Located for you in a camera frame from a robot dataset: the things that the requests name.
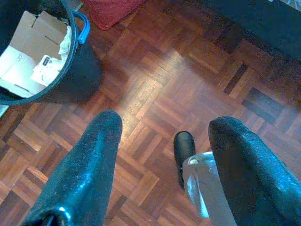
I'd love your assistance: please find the black trash bin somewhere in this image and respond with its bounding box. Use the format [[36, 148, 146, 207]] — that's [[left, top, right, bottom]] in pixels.
[[0, 0, 104, 106]]

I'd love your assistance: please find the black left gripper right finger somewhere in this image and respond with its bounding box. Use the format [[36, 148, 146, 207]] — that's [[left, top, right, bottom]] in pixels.
[[208, 116, 301, 226]]

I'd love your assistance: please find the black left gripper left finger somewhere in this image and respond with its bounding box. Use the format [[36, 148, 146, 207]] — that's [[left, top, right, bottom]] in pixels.
[[22, 110, 124, 226]]

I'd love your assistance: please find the brown cardboard piece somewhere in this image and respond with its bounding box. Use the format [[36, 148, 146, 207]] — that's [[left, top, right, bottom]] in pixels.
[[0, 10, 69, 98]]

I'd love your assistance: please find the white crumpled tissue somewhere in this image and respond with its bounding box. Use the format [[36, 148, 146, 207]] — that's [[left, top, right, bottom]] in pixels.
[[57, 25, 72, 56]]

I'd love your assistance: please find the silver robot left leg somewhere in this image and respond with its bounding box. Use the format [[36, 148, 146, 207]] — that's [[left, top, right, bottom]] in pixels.
[[182, 152, 237, 226]]

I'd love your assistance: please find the red folded cushion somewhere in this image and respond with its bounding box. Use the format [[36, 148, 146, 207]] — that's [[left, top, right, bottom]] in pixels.
[[81, 0, 146, 31]]

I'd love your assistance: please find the white printed packaging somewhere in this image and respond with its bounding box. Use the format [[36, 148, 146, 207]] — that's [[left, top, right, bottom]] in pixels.
[[30, 54, 64, 85]]

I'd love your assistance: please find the black bed frame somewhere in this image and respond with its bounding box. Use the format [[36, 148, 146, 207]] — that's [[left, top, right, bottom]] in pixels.
[[199, 0, 301, 65]]

